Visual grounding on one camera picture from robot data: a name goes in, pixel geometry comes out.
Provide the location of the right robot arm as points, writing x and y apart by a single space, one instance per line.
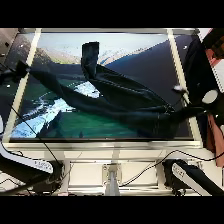
206 111

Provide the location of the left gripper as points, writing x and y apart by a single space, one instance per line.
22 69

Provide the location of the red-brown garment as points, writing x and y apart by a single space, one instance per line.
216 146

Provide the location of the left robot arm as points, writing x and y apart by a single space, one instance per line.
20 165

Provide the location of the dark blue jeans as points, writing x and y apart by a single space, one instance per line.
133 113

